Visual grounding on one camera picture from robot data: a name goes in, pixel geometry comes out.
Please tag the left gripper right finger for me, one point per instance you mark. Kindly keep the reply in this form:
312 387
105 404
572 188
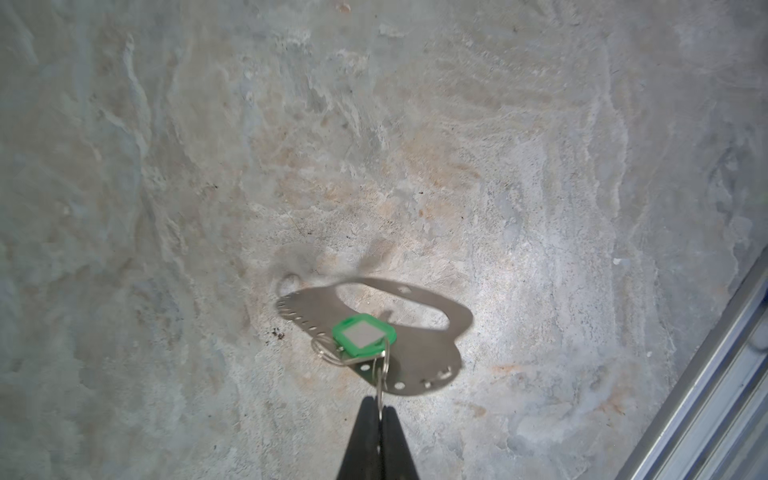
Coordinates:
396 459

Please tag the metal key holder plate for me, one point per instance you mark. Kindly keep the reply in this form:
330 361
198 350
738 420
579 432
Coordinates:
420 361

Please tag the green plastic key tag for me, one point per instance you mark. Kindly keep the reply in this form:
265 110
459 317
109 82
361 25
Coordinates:
363 335

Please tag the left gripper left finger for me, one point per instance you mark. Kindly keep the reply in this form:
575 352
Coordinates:
361 460

